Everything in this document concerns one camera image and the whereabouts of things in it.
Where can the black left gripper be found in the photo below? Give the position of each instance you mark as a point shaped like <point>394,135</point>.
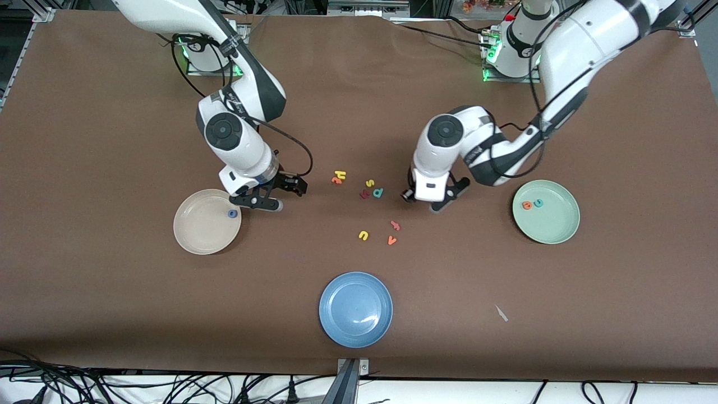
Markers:
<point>410,198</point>

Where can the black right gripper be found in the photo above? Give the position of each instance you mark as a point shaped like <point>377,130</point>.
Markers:
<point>284,182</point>

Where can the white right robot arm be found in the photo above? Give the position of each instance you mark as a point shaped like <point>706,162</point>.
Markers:
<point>247,151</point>

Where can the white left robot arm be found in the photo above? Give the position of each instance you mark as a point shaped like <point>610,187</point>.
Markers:
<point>572,45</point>

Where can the teal foam letter p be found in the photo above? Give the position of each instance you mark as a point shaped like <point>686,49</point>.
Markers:
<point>374,193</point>

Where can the brown table cover sheet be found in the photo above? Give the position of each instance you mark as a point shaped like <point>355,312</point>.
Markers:
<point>359,112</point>

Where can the beige brown round plate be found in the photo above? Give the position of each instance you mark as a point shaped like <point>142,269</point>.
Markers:
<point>202,230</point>

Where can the blue round plate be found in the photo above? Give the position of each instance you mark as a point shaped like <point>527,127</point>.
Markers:
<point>355,310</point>

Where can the pale green round plate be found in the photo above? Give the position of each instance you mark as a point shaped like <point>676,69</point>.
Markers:
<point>552,221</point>

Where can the small white paper scrap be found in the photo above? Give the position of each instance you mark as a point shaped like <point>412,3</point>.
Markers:
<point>501,313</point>

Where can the grey metal box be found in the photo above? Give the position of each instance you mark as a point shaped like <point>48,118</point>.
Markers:
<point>367,8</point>

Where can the orange artificial flowers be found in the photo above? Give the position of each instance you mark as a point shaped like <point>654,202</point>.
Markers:
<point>477,5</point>

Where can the black power plug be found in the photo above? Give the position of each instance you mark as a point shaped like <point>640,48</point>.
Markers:
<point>291,390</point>
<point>244,396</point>

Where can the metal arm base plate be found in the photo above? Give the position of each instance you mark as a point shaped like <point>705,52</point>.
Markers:
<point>190,71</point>
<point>493,78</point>

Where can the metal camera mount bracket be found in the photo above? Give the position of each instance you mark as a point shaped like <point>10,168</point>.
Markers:
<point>349,381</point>

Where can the aluminium frame profile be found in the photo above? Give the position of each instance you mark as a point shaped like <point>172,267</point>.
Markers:
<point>687,29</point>
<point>45,14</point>

